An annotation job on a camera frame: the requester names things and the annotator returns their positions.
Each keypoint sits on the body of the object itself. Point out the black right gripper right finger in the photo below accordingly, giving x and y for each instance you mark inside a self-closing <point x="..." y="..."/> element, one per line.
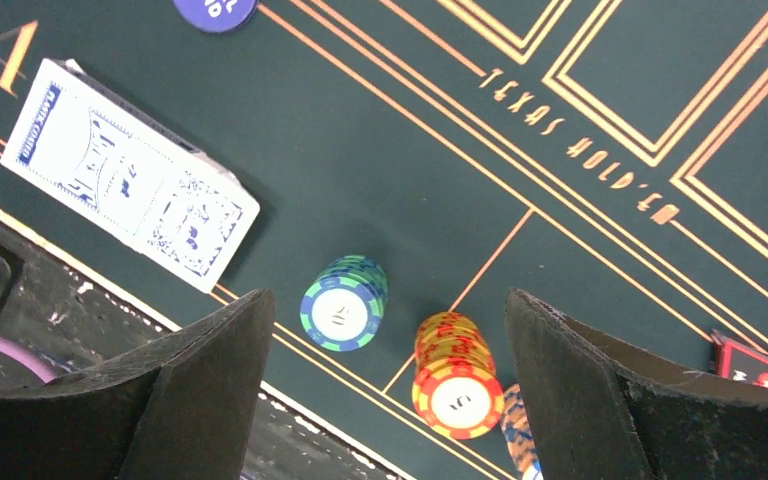
<point x="601" y="408"/>

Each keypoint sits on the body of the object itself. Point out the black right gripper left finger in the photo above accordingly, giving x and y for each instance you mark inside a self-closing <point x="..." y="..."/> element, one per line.
<point x="179" y="407"/>

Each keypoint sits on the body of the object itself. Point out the pink blue chip stack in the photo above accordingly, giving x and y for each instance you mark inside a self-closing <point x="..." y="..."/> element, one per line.
<point x="518" y="434"/>

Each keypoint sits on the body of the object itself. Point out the red black all-in triangle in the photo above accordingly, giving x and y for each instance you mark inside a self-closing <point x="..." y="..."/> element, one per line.
<point x="739" y="362"/>

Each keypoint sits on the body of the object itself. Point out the orange red chip stack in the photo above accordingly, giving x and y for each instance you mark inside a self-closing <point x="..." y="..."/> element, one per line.
<point x="455" y="390"/>

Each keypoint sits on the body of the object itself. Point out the green blue chip stack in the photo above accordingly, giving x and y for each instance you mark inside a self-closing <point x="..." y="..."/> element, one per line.
<point x="343" y="308"/>

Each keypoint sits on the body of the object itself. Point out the purple small blind button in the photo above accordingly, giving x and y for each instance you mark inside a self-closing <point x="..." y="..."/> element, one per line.
<point x="216" y="16"/>

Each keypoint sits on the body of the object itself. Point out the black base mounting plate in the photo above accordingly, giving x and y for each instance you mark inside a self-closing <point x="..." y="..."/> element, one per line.
<point x="73" y="321"/>

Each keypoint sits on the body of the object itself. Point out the blue white card deck box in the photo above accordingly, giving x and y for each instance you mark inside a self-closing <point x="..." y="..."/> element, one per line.
<point x="110" y="162"/>

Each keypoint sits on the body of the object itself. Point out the dark green poker mat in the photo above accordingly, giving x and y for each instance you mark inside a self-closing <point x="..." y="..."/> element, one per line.
<point x="610" y="157"/>

